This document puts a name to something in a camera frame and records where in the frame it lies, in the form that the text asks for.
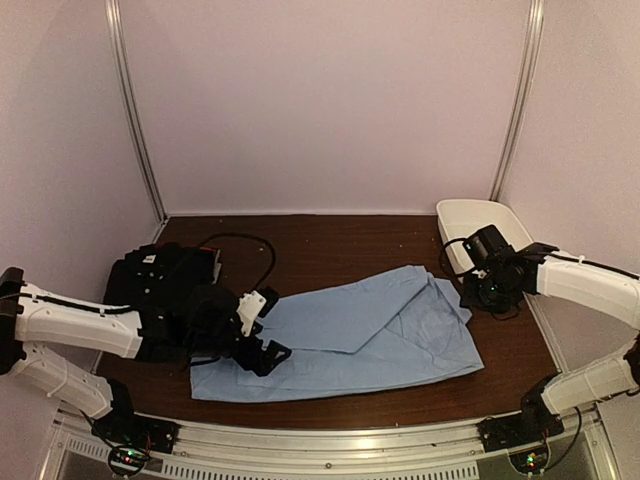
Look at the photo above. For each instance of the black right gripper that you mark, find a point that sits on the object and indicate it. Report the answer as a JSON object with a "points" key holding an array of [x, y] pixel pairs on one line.
{"points": [[468, 298]]}

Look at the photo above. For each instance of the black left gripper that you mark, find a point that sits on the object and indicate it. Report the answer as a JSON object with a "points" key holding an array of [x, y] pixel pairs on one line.
{"points": [[265, 363]]}

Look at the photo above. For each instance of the light blue long sleeve shirt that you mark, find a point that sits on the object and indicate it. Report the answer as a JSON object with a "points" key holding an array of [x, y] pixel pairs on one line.
{"points": [[396, 329]]}

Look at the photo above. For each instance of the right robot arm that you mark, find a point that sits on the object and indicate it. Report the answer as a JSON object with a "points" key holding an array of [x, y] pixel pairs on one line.
{"points": [[589, 312]]}

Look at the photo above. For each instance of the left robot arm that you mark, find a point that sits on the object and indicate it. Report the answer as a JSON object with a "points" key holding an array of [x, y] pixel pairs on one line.
{"points": [[34, 322]]}

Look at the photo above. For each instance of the white plastic tub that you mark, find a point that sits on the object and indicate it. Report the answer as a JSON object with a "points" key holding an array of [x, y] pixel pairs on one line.
{"points": [[459, 218]]}

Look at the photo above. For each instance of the grey folded shirt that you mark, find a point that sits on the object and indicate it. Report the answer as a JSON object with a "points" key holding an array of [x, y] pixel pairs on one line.
{"points": [[217, 266]]}

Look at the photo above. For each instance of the left circuit board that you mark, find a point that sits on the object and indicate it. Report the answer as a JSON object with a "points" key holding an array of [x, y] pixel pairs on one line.
{"points": [[124, 460]]}

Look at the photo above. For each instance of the circuit board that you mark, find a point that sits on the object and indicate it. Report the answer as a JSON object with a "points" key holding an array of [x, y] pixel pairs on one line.
{"points": [[124, 460], [530, 462]]}

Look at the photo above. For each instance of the right circuit board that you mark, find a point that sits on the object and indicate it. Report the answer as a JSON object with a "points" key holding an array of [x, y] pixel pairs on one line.
{"points": [[530, 462]]}

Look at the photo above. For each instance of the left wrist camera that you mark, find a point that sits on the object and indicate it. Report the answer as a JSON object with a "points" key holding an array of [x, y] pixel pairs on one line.
{"points": [[253, 305]]}

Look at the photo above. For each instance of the front aluminium frame rail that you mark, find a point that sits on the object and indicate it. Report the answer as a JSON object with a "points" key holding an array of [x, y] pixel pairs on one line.
{"points": [[451, 450]]}

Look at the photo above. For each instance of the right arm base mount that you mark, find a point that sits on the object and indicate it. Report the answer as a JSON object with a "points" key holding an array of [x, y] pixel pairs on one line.
{"points": [[520, 430]]}

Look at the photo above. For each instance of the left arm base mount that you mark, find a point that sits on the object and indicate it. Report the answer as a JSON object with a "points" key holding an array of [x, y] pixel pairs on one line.
{"points": [[132, 430]]}

